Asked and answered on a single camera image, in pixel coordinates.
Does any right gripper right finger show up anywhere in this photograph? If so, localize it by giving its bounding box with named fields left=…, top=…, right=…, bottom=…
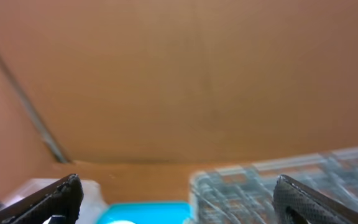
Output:
left=273, top=175, right=358, bottom=224

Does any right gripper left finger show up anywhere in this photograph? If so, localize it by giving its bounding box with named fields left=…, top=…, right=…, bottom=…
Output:
left=0, top=174, right=84, bottom=224

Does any grey dishwasher rack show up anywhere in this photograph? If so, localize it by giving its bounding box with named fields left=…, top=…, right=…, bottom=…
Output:
left=190, top=147, right=358, bottom=223

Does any teal serving tray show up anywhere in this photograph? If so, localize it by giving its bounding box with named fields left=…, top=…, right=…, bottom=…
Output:
left=96, top=201, right=193, bottom=224

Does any clear plastic storage bin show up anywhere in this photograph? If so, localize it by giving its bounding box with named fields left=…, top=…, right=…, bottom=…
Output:
left=2, top=179, right=108, bottom=224

